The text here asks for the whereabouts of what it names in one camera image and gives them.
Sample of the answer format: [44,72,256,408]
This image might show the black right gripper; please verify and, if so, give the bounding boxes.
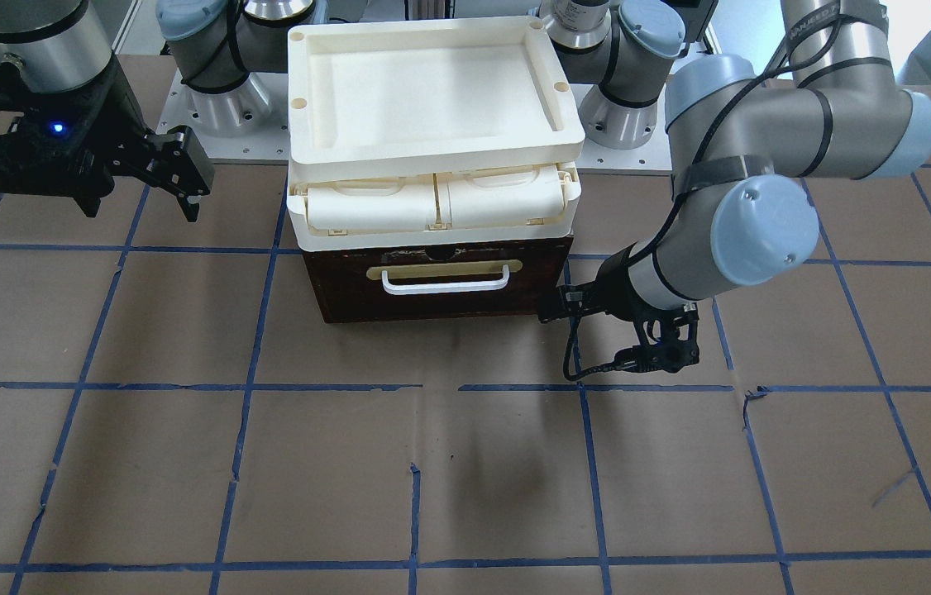
[0,58,215,222]

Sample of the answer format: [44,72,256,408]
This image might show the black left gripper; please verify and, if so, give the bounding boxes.
[629,301,700,374]

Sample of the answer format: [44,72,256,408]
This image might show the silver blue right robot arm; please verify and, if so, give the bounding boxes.
[0,1,328,222]

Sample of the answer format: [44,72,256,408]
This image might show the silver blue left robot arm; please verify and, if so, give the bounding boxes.
[538,1,931,381]

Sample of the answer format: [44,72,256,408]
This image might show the cream plastic storage box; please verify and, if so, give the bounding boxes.
[285,162,581,252]

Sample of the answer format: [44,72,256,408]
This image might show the dark brown wooden cabinet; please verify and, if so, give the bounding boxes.
[303,235,574,323]

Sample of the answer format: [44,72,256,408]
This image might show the cream plastic tray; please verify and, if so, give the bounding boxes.
[288,16,585,183]

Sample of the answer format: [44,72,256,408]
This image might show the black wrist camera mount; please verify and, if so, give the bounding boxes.
[535,282,608,323]

